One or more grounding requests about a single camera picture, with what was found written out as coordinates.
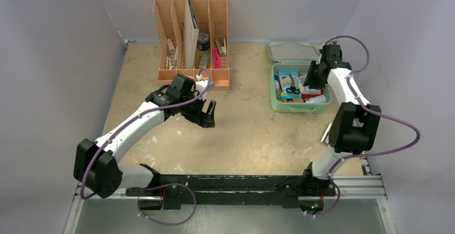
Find grey stapler in organizer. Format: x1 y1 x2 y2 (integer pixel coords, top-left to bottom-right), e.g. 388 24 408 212
215 38 227 56

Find black handled scissors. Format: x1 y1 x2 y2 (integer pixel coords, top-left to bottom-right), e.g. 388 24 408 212
285 74 300 94

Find mint green case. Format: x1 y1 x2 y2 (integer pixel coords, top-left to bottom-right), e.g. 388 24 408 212
267 42 332 114

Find small grey box organizer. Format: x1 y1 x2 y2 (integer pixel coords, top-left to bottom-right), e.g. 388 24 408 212
199 54 209 68

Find white board in organizer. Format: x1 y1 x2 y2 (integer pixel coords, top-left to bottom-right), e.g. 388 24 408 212
184 0 199 69

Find small white bottle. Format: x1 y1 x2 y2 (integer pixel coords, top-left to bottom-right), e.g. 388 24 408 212
305 95 327 104

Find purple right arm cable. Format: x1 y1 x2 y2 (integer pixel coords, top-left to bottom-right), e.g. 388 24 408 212
323 35 422 176

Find red zipper pouch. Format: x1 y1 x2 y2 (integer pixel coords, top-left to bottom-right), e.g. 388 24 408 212
302 94 323 99

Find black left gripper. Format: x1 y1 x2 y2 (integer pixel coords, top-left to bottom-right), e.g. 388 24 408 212
179 91 215 128

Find blue cotton swab bag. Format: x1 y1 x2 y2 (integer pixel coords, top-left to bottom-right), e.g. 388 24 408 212
278 71 302 99

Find dark round jar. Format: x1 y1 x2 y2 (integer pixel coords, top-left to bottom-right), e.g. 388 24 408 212
197 32 210 51

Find pink tube in organizer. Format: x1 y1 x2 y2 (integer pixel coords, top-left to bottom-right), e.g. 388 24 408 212
167 39 175 53

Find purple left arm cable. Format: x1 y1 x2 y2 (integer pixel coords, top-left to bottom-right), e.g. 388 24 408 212
79 69 212 200

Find peach desk organizer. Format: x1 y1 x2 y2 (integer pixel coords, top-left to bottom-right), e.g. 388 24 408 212
153 0 230 91

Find clear bag blue packets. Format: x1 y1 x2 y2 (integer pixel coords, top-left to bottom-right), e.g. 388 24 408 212
298 71 322 95

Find pink item in organizer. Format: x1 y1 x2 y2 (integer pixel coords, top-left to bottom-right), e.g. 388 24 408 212
212 47 221 69

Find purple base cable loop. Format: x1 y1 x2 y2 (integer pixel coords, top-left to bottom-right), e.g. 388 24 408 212
137 181 197 226

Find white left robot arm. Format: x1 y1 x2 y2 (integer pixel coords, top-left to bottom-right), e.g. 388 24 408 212
74 69 216 200

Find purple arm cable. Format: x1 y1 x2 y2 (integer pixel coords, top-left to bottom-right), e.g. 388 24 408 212
79 69 212 200
323 35 422 176

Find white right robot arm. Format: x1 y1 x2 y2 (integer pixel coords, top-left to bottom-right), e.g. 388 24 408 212
301 43 381 195

